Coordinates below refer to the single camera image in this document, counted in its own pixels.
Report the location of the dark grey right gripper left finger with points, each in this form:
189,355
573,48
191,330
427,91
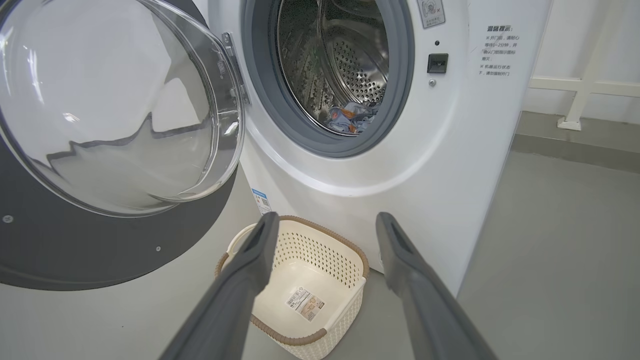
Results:
230,300

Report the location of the printed paper label sticker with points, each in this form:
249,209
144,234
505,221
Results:
305,303

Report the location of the blue white energy label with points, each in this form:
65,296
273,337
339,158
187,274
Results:
261,201

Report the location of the white metal railing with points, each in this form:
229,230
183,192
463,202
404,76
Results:
585,85

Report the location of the dark grey glass washer door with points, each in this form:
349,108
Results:
100,250

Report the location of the cream perforated laundry basket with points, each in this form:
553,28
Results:
320,250

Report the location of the grey warning sticker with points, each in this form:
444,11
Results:
431,12

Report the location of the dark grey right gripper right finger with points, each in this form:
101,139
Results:
425,310

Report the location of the white front-load washing machine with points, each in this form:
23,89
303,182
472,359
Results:
425,165

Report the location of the blue patterned garment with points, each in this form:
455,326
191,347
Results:
350,117

